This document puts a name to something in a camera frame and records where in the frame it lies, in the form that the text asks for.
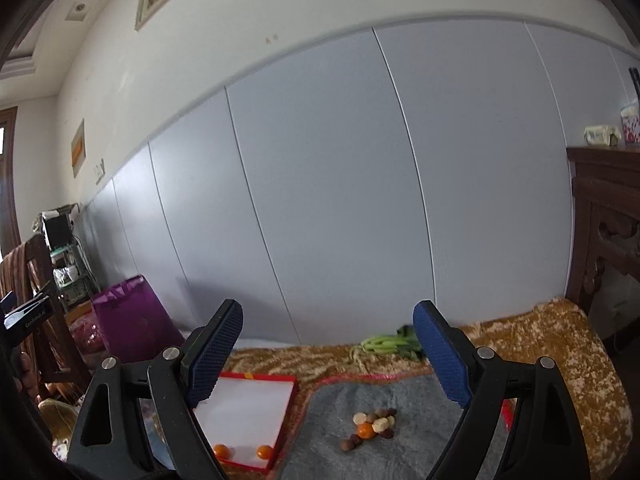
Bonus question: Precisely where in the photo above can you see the small orange tangerine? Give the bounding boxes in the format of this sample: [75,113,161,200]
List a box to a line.
[213,443,231,460]

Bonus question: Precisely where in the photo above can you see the pale peeled fruit chunk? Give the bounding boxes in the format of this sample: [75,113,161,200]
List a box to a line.
[352,412,368,425]

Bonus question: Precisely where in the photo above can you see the wooden chair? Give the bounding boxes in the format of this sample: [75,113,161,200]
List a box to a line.
[1,234,91,399]

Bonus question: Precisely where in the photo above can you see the cluttered storage shelf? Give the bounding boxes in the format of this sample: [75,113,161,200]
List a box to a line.
[32,203,99,312]

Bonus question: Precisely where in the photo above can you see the gold patterned blanket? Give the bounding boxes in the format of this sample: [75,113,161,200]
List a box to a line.
[219,296,633,480]

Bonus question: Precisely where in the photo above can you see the purple gift bag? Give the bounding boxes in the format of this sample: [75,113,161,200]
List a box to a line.
[91,275,184,364]

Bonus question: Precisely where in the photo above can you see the red-rimmed white box tray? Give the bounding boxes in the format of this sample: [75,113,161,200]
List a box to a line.
[193,372,298,474]

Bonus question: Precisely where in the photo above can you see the grey felt mat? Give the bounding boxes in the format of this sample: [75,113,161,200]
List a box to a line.
[274,374,516,480]

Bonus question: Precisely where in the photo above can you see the green leafy vegetables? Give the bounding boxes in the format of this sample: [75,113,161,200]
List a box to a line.
[349,325,425,361]

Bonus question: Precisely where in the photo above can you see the dark wooden cabinet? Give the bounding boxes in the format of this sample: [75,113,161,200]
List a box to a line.
[565,146,639,339]

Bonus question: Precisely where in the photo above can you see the orange framed wall picture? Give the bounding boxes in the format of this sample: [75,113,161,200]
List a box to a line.
[70,120,86,178]

